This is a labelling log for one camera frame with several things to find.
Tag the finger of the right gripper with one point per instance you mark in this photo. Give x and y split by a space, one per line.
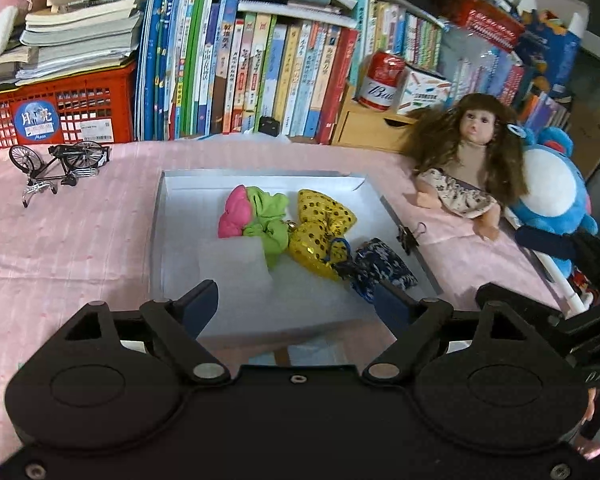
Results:
547 243

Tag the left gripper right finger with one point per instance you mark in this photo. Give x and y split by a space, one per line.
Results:
395 308

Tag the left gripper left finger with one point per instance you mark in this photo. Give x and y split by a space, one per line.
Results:
197 307

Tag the dark blue brocade pouch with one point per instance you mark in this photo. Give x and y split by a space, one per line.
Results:
376 262

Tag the pink green scrunchie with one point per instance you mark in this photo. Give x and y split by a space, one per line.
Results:
249 211

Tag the yellow sequin pouch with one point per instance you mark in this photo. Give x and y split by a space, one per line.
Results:
318 241

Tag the blue white plush toy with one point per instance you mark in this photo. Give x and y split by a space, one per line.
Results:
557 200

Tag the black binder clip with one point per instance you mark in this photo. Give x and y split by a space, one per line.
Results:
408 238

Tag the white shallow box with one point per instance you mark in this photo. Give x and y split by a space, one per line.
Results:
257 302

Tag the brown-haired doll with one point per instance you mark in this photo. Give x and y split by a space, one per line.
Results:
469 161

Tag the pink tablecloth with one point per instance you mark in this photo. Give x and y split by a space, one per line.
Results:
90 242

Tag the small wooden drawer box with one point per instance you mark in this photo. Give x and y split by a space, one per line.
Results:
359 126

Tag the miniature black bicycle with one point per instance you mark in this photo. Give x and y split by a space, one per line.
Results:
68 164

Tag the blue cardboard box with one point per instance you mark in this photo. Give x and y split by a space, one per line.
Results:
549 45

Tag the white tissue box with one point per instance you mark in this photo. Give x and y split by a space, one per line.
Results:
418 89

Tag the red plastic crate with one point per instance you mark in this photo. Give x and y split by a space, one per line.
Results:
93 106

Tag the red beer can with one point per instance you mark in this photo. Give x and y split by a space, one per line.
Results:
381 80

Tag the row of upright books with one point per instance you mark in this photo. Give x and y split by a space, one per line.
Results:
278 67

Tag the red basket on books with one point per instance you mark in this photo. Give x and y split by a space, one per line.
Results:
483 19

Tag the stack of lying books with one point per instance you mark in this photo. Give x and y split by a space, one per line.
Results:
69 36

